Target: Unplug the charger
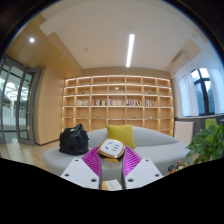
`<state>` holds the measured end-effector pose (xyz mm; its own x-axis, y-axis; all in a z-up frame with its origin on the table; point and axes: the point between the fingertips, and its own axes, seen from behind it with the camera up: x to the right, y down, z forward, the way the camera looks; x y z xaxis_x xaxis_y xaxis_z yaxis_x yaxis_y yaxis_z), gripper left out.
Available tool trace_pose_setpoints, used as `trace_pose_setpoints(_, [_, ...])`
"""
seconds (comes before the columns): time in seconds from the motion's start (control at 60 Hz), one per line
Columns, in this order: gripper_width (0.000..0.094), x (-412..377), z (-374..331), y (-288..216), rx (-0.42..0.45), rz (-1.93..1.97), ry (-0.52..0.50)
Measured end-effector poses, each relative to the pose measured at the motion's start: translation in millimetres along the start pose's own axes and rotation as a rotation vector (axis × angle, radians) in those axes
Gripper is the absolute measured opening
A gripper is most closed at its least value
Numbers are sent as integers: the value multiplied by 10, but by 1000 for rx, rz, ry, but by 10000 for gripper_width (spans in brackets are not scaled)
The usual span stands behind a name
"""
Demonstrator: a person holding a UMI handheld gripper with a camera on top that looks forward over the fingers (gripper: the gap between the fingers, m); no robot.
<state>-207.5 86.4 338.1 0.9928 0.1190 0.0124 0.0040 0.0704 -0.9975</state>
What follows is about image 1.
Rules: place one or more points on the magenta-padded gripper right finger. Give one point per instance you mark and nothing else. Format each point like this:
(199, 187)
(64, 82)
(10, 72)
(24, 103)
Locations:
(144, 173)

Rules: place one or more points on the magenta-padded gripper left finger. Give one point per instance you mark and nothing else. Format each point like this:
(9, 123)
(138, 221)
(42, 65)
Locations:
(80, 173)

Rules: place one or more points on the white charger with gold band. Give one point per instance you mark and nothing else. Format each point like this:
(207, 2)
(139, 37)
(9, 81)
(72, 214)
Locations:
(111, 150)

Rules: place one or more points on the grey curved sofa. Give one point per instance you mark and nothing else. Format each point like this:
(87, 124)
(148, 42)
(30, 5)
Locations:
(156, 150)

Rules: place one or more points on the black bag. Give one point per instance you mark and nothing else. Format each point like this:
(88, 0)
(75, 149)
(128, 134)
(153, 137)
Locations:
(73, 140)

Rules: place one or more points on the yellow cushion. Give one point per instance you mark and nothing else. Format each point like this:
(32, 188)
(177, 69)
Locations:
(121, 133)

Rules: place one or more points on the white radiator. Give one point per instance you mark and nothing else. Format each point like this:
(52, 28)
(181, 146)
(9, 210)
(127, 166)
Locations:
(184, 131)

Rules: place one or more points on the wooden shelf unit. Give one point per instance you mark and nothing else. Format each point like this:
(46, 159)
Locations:
(116, 113)

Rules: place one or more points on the potted green plant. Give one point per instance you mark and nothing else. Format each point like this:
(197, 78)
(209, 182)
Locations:
(208, 145)

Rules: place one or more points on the green chair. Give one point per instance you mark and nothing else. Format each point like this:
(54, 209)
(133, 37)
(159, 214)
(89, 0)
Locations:
(210, 123)

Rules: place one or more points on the white sheer curtain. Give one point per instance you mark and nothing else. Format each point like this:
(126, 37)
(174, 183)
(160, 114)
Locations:
(218, 91)
(188, 96)

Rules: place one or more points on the grey framed glass door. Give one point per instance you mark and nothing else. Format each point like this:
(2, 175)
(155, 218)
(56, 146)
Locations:
(20, 103)

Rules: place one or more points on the dark framed window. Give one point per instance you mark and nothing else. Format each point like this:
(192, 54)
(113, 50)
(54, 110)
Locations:
(202, 91)

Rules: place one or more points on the white air conditioner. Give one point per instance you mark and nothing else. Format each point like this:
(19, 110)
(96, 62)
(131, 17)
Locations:
(180, 63)

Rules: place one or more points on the long ceiling light strip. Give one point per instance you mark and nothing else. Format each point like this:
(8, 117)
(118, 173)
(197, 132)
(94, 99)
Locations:
(130, 50)

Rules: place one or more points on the round ceiling spotlight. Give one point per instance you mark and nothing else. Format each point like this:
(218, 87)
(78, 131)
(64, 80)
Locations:
(31, 40)

